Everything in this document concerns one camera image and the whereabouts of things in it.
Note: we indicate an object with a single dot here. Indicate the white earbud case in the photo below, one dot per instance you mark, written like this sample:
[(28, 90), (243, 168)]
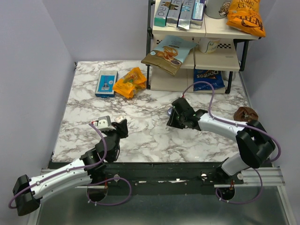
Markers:
[(119, 119)]

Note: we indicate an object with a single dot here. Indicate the blue Doritos bag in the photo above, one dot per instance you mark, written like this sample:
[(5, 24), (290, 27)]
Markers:
[(213, 77)]

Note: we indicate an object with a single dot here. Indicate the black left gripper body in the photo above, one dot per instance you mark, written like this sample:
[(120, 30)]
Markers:
[(114, 135)]

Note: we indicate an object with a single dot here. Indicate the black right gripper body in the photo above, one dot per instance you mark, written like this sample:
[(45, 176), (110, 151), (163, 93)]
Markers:
[(177, 120)]

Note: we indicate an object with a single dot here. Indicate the teal gold chip bag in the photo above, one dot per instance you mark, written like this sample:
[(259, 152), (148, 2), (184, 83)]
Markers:
[(169, 54)]

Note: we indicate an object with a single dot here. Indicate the blue white box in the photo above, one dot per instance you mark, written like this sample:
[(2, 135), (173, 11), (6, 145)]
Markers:
[(197, 14)]

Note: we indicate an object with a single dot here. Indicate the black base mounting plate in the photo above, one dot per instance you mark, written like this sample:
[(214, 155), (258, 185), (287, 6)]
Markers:
[(162, 178)]

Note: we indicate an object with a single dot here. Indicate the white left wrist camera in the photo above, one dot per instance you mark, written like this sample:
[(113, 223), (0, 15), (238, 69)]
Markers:
[(104, 123)]

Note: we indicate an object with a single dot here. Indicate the white printed cup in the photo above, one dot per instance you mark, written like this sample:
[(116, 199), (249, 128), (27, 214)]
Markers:
[(217, 9)]

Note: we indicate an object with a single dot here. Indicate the grey aluminium frame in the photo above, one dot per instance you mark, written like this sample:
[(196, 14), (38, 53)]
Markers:
[(270, 176)]

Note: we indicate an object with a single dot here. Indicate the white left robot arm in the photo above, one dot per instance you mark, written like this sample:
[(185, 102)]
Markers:
[(88, 169)]

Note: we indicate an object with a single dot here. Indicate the white mug on shelf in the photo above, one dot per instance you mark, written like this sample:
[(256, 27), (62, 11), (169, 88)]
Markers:
[(208, 45)]

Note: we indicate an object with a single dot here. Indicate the orange honey dijon chip bag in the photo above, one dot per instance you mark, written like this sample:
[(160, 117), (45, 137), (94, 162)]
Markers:
[(244, 15)]

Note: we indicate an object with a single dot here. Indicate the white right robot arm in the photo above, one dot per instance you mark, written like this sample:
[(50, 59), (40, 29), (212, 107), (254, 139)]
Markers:
[(254, 144)]

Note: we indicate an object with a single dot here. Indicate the orange snack bag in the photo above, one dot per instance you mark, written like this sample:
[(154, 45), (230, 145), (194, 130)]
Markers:
[(133, 82)]

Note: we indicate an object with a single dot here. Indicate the blue razor box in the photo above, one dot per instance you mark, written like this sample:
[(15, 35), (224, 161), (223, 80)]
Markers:
[(105, 83)]

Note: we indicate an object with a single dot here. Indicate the black beige shelf rack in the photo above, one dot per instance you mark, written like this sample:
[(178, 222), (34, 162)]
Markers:
[(230, 55)]

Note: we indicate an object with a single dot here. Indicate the teal toothpaste box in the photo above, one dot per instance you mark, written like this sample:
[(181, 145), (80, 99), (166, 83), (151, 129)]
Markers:
[(161, 13)]

